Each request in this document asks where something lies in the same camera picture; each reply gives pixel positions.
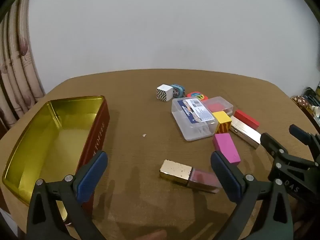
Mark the white cube black zigzag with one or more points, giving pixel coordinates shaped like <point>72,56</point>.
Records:
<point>163,92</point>

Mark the lipstick with gold cap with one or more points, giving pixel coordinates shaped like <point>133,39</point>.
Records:
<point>177,171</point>

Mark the cluttered household items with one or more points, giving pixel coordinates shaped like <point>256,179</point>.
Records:
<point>305,101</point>

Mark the beige patterned curtain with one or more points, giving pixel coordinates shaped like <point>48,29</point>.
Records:
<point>17,67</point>

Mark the red tin box gold inside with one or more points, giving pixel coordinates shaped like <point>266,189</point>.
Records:
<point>50,142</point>

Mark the clear plastic box with label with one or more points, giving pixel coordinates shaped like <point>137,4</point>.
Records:
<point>192,120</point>

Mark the clear plastic box red inside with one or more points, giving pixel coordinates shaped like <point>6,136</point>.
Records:
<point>218,105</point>

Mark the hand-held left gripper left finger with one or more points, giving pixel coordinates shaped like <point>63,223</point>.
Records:
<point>92,176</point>

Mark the blue round tape measure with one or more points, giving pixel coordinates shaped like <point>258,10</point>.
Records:
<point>178,90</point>

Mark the yellow cube striped side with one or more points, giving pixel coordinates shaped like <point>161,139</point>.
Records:
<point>222,120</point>

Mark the round orange colourful toy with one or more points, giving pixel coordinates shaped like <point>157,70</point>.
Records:
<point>197,96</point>

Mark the silver metal case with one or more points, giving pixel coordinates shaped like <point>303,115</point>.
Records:
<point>246,133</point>

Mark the red wooden block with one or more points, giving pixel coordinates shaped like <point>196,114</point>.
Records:
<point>247,118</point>

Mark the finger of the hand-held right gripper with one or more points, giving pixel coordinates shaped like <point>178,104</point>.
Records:
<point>268,142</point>
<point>298,132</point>

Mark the pink wooden block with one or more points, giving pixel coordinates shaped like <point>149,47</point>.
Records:
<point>226,147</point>

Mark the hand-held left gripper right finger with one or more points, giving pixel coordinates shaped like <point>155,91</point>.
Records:
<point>225,177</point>

